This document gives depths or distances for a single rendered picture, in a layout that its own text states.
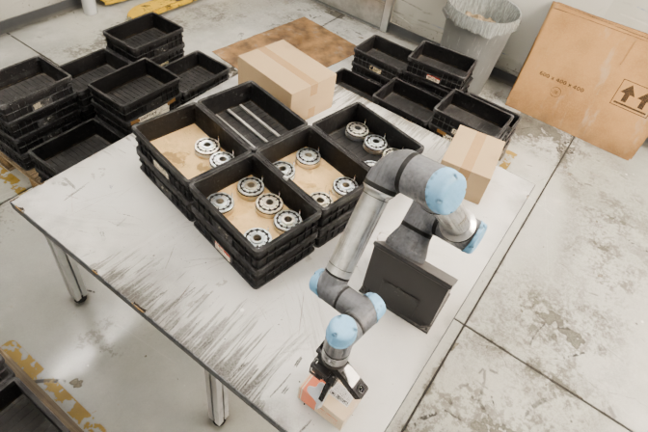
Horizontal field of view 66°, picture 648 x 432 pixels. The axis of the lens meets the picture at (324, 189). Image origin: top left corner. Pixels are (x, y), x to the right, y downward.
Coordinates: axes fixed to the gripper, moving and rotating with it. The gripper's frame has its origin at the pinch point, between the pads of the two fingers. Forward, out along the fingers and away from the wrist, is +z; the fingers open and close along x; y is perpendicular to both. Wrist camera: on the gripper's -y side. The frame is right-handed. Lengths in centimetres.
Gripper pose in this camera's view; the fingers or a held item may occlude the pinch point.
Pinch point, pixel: (332, 391)
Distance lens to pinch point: 161.2
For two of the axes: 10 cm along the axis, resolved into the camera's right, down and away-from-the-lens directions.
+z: -1.1, 7.0, 7.0
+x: -5.8, 5.3, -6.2
